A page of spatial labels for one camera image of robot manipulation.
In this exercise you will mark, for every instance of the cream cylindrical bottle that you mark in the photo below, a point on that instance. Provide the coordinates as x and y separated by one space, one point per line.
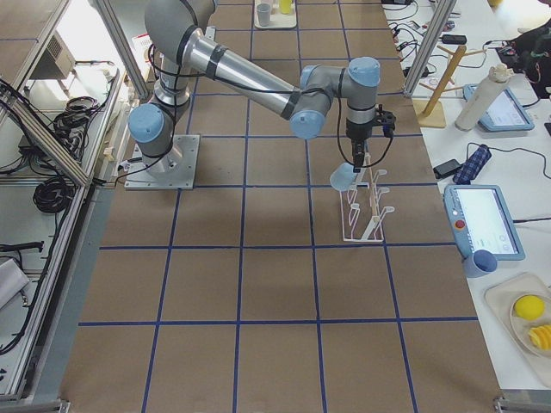
484 95

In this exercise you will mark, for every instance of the blue plastic cup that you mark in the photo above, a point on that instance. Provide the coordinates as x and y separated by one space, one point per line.
343 177

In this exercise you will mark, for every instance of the black power adapter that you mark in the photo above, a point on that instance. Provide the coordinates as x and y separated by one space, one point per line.
454 39

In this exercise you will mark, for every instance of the yellow sliced fruit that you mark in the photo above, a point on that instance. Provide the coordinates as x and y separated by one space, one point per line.
540 336

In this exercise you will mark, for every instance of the wooden stand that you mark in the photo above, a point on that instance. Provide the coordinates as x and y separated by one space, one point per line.
430 112

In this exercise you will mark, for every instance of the cream tray with fruit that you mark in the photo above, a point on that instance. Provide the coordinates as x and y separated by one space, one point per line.
501 299

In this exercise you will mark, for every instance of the white wire rack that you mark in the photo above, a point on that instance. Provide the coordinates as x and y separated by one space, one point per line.
361 213

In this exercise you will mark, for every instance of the aluminium frame post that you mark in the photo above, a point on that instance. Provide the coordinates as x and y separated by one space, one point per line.
433 33

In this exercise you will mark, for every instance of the grey plastic cup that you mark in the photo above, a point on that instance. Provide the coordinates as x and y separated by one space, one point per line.
263 11

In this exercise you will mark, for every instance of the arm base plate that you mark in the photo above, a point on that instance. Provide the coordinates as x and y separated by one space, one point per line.
176 170

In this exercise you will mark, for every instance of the yellow lemon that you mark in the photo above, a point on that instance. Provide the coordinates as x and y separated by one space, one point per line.
529 307

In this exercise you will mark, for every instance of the cream plastic tray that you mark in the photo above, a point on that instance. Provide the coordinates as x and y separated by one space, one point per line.
278 20

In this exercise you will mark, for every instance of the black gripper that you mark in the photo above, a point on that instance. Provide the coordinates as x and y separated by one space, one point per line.
356 132

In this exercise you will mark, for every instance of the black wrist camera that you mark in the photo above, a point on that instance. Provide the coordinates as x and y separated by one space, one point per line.
386 120

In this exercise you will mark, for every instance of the yellow plastic cup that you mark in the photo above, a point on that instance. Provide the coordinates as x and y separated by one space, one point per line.
285 6

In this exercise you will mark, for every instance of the blue teach pendant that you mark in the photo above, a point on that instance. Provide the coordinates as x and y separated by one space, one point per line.
506 114
482 227

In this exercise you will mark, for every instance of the plaid fabric pouch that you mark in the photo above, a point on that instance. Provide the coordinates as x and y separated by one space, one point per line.
473 166

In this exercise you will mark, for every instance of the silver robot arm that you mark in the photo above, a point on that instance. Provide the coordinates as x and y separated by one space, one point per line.
177 28

